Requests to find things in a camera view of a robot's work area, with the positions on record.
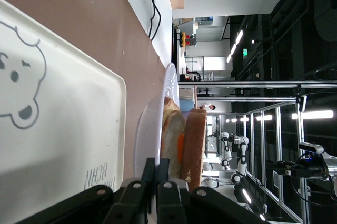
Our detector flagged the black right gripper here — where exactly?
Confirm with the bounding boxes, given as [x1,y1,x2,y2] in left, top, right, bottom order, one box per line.
[267,155,326,179]

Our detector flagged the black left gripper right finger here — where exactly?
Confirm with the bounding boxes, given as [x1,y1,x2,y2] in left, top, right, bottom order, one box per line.
[156,157,269,224]

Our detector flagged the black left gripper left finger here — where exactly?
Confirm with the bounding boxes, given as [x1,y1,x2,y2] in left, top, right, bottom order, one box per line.
[15,157,156,224]

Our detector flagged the fried egg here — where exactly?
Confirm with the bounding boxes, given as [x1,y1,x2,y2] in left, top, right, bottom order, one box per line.
[162,113,185,178]

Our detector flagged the plain brown bread slice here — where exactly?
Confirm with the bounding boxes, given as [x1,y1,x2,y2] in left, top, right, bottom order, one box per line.
[180,108,208,192]

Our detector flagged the pale round plate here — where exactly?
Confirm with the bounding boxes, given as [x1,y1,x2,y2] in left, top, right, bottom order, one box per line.
[133,62,181,180]

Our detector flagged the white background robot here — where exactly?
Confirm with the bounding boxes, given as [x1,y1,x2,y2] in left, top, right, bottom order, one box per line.
[220,131,250,178]

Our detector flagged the ceiling strip light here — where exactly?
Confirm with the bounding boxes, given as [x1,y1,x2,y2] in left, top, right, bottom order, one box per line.
[291,110,334,120]
[226,29,244,64]

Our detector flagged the person in white shirt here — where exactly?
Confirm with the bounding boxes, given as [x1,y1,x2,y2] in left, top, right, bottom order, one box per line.
[199,101,217,112]

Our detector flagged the cream tray with bear print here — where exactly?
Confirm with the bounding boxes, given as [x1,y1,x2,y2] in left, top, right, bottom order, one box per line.
[0,0,127,224]

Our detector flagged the yellow and red cart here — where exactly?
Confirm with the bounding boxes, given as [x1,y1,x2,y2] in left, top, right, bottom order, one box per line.
[180,31,197,49]

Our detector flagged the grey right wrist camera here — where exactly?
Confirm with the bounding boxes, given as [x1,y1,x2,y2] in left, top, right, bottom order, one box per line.
[298,142,325,155]

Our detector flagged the frame mounted webcam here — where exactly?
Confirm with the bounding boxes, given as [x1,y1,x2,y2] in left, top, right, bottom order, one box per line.
[298,94,308,113]

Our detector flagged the aluminium cell frame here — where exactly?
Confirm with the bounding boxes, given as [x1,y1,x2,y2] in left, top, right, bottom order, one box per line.
[178,80,337,224]

